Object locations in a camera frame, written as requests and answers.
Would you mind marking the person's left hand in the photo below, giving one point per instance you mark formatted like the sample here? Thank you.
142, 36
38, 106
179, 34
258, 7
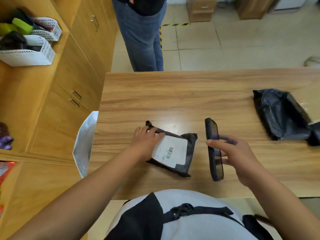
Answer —
143, 147

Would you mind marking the person's right hand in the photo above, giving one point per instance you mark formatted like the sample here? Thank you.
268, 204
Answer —
242, 164

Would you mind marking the black handheld scanner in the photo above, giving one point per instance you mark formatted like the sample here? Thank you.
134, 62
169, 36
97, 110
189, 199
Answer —
217, 172

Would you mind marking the black labelled parcel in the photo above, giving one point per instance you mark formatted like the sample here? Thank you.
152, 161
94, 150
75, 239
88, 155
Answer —
277, 114
190, 147

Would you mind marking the white woven sack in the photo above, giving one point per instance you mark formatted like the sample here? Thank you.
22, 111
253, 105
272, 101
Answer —
85, 142

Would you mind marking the cardboard box red tape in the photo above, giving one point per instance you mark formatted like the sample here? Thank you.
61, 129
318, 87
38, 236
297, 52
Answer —
310, 107

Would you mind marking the person's right forearm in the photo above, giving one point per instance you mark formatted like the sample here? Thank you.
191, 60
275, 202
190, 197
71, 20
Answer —
282, 207

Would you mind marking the person's left forearm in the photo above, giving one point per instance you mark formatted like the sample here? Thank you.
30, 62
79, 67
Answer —
75, 204

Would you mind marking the person's white black shirt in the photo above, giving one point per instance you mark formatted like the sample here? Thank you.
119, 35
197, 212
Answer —
200, 229

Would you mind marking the yellow wooden cabinet unit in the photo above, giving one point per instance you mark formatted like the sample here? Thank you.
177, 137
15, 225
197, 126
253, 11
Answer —
75, 72

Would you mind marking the long yellow black hazard tape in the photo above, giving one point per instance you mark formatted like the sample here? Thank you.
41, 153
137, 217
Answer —
160, 37

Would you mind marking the purple wrapped packet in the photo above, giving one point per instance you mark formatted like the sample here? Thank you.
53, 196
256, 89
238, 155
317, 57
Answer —
6, 142

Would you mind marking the pile of red snack packets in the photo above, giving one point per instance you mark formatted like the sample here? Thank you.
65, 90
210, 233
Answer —
5, 169

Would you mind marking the white plastic basket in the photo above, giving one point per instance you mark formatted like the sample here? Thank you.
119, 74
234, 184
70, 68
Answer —
30, 58
53, 29

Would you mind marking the wooden drawer cabinet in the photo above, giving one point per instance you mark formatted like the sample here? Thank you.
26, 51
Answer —
201, 9

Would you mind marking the plain wooden cabinet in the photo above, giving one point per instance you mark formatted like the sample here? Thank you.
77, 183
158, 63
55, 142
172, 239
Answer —
252, 8

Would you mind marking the white cabinet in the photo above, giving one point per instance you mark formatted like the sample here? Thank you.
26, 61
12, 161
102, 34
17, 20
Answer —
290, 3

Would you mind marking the black pouch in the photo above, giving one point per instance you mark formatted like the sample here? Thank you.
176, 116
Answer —
12, 41

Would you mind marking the yellow green fabric roll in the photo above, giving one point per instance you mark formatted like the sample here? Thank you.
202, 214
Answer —
22, 26
6, 28

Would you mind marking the black fabric item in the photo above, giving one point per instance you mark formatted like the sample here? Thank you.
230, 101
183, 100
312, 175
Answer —
21, 13

